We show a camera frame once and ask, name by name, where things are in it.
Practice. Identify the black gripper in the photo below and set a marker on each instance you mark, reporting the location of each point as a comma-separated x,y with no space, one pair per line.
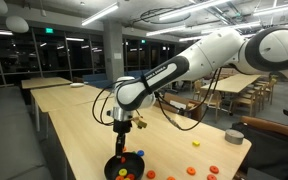
121,127

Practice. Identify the round blue block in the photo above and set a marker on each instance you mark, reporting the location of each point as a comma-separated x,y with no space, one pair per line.
140,153

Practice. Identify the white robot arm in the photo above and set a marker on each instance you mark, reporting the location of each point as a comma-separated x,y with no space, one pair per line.
266,51

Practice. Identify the black bowl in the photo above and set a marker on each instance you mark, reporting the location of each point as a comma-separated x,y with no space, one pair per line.
134,165

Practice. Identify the round yellow block in bowl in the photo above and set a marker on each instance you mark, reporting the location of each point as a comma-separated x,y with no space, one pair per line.
123,172

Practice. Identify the round orange block bottom edge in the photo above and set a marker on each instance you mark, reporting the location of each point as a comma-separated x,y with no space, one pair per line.
170,178

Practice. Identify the yellow square block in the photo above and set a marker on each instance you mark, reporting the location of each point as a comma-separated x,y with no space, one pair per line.
196,143

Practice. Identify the cardboard box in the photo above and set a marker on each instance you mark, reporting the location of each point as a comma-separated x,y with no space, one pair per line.
180,105

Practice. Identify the white plate on table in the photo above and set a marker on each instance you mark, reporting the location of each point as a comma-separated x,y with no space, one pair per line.
76,85

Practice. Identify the grey bench sofa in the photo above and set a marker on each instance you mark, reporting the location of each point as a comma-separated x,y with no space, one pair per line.
21,157

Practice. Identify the grey tape roll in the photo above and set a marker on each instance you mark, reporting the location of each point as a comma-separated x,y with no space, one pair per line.
234,136

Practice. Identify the brown padded chair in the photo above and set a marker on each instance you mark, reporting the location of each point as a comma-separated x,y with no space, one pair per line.
265,124

